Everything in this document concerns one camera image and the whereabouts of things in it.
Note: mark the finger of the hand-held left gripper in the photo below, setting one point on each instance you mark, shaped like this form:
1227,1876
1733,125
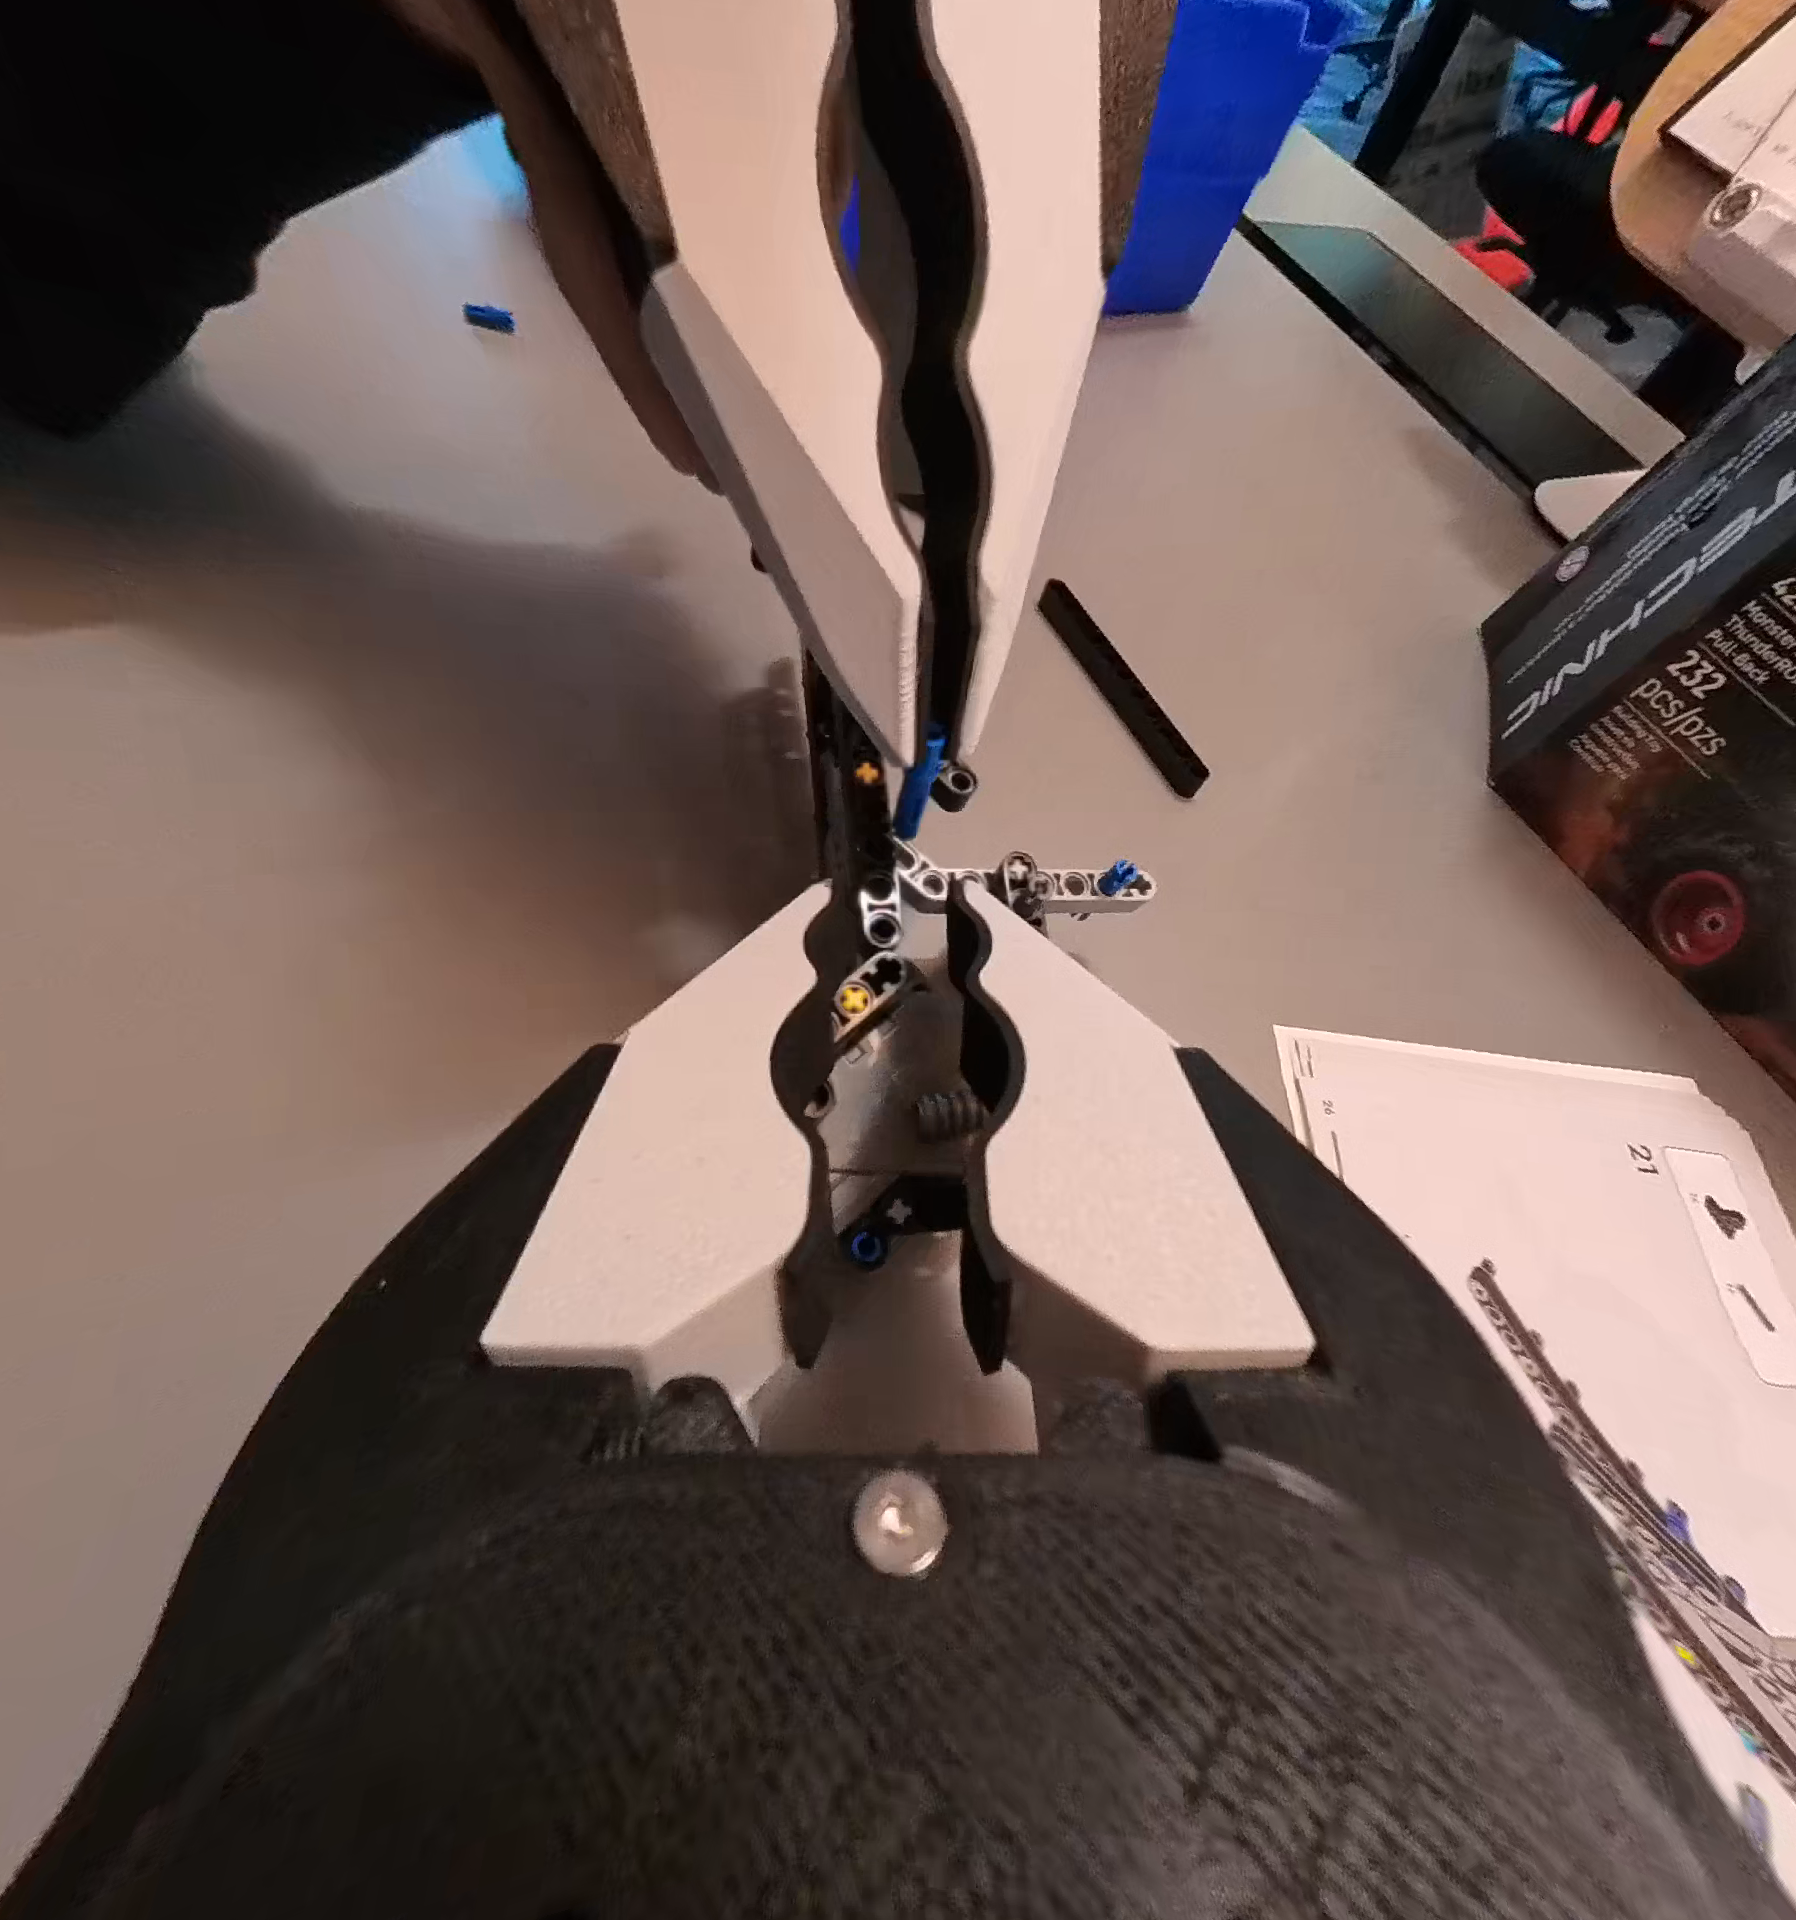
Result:
749,180
1039,224

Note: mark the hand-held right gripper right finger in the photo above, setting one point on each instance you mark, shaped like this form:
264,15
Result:
1138,1217

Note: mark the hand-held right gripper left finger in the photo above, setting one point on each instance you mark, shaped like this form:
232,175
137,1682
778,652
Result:
657,1217

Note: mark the grey black toy brick model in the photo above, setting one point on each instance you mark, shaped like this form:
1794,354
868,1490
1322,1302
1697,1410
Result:
846,825

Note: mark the grey desk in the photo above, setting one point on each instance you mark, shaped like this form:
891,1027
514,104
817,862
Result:
313,976

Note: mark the person's left hand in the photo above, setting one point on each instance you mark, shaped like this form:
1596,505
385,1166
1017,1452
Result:
538,150

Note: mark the blue plastic bin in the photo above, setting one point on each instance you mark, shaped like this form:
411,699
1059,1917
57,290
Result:
1244,150

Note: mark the dark grey flat panel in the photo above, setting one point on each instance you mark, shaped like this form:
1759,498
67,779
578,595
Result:
1378,337

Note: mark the white instruction booklet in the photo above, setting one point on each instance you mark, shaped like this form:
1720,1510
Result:
1558,1200

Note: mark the long black toy beam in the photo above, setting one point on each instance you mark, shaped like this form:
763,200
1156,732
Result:
1123,686

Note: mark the black toy set box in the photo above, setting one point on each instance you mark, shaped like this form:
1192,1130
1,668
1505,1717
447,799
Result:
1710,675

